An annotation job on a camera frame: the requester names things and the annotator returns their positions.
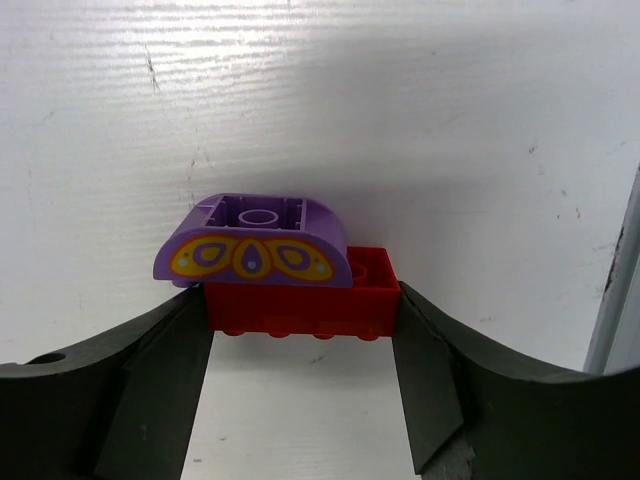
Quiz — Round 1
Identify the red and lilac lego piece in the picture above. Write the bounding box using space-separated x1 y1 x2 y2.
203 247 401 341

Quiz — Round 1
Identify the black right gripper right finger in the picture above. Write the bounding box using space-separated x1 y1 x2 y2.
392 286 639 479

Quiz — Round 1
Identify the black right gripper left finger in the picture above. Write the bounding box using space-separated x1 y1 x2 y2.
1 287 213 479

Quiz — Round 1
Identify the aluminium table edge rail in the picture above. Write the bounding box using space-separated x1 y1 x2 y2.
583 178 639 375

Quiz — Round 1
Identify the lilac curved printed lego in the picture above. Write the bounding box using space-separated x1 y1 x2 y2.
152 193 353 288

